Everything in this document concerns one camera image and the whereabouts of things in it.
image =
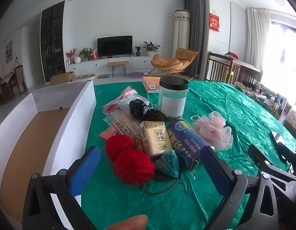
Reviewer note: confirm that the dark wooden railed bench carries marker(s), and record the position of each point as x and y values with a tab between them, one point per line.
243	66

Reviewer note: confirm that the orange book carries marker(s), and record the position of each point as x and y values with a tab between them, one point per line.
151	83

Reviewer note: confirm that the large green potted plant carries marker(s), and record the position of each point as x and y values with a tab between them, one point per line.
150	46

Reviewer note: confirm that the black television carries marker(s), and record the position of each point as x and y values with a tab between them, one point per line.
115	46

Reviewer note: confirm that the small potted plant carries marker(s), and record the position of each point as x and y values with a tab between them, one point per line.
138	50

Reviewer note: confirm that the pack of wooden sticks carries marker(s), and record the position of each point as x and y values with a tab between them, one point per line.
126	122

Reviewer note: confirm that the round ceiling lamp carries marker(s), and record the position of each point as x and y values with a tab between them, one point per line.
278	0

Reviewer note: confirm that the grey curtain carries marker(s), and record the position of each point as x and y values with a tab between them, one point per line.
193	28

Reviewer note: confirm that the red wall hanging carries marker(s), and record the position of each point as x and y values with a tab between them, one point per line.
214	22

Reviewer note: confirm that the white television cabinet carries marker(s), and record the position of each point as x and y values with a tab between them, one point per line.
100	65

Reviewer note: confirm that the brown cardboard box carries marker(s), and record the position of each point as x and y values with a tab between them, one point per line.
62	77

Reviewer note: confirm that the wooden bench with hairpin legs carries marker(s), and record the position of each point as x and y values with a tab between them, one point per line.
118	63

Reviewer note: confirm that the pink mesh bath pouf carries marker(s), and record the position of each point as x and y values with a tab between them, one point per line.
212	129

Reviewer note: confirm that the covered standing air conditioner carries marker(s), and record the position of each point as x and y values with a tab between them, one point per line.
182	28

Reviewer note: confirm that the black display cabinet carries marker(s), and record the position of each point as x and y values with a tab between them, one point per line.
53	40

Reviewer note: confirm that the white round vase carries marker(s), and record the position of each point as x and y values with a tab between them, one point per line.
77	59

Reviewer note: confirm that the person's left hand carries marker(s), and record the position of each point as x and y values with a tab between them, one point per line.
131	222

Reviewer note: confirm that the bushy green potted plant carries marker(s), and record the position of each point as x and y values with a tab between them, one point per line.
85	52

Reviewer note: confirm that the white curtain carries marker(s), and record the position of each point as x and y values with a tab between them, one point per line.
257	36

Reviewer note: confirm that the red yarn ball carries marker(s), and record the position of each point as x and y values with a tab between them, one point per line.
119	146
134	166

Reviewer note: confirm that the green satin tablecloth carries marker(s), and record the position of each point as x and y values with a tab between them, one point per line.
234	110

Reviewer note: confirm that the framed wall painting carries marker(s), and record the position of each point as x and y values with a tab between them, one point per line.
8	51

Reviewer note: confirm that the clear jar with black lid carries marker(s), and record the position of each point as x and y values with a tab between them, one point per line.
173	98

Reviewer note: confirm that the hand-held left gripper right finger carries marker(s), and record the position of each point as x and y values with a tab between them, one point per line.
216	170

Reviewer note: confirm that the white cardboard box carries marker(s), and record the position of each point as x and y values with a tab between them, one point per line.
73	124

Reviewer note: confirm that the red flower bouquet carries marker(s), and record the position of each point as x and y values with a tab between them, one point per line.
71	54

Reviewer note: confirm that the orange lounge chair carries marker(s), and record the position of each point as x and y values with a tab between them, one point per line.
174	61

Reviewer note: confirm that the wooden dining chair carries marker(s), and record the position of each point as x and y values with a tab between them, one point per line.
18	76

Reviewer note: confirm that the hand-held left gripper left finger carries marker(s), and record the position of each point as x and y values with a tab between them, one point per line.
84	171

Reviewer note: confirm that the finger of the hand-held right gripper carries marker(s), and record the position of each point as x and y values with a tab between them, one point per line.
288	154
258	155

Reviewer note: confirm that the black beaded hair net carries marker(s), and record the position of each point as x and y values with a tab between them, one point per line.
143	110

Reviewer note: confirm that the pink plastic packet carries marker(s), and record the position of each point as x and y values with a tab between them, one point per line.
122	95

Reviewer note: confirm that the blue garbage bag roll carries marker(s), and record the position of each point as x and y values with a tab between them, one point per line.
186	141

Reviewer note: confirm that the purple round rug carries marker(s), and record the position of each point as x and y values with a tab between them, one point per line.
134	75

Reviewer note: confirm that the yellow tissue pack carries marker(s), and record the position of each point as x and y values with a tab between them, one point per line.
154	136

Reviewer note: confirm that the clutter of small household goods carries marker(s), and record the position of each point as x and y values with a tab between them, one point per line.
270	98

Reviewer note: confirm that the red flat packet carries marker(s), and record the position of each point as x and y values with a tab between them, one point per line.
107	134

